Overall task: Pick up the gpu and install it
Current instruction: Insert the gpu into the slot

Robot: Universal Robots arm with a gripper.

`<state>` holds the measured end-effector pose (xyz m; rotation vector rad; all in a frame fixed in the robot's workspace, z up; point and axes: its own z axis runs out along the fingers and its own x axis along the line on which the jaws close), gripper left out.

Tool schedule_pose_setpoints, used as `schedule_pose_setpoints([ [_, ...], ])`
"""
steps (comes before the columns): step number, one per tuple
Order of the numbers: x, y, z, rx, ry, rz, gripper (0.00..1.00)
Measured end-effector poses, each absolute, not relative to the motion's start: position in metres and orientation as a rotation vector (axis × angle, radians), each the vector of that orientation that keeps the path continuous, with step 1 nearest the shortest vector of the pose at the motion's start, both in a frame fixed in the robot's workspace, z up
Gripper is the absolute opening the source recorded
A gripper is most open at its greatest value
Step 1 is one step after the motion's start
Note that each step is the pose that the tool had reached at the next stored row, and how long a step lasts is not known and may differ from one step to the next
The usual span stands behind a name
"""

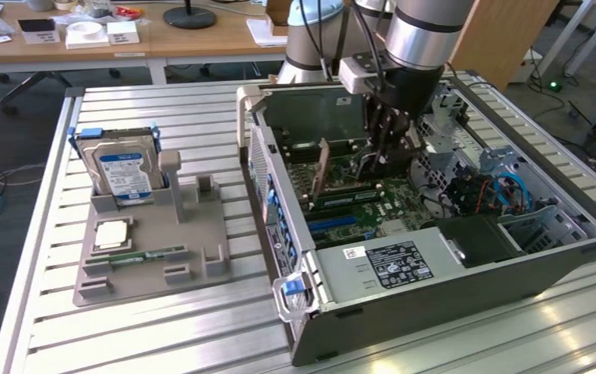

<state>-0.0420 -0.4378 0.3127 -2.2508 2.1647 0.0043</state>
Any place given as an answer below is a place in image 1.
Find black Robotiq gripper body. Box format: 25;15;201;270
374;64;445;117

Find black graphics card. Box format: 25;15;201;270
309;136;428;198

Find perforated metal drive cage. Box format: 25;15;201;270
415;112;485;188

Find CPU socket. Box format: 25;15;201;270
326;163;366;192

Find green motherboard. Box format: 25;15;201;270
276;128;449;250

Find blue expansion slot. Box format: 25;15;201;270
308;216;360;233

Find wooden cabinet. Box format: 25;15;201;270
448;0;561;90

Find black plastic shroud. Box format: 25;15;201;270
435;216;528;270

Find white paper stack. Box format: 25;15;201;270
245;17;289;48

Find brown cardboard box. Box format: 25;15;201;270
265;0;293;28

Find grey power supply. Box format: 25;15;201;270
316;228;468;305

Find grey metal disk bay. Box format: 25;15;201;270
497;204;590;254

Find open grey PC case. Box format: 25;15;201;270
236;69;596;368

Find black round lamp base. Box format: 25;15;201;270
162;0;218;29

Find grey parts rack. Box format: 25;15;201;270
71;150;234;309

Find hard disk with blue caddy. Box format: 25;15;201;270
66;124;167;206

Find small white box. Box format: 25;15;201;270
106;21;139;46

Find silver CPU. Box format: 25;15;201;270
91;221;130;250

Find white box with tape roll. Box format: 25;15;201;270
63;21;111;50

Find wooden desk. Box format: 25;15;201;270
0;0;435;75

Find black office chair base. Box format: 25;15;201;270
0;72;73;115

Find black and white label block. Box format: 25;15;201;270
18;18;61;44

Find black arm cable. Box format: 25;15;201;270
445;61;491;89

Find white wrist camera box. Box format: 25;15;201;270
338;52;391;95

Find blue wire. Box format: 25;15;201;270
495;171;536;215

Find white table frame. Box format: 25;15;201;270
531;0;596;106

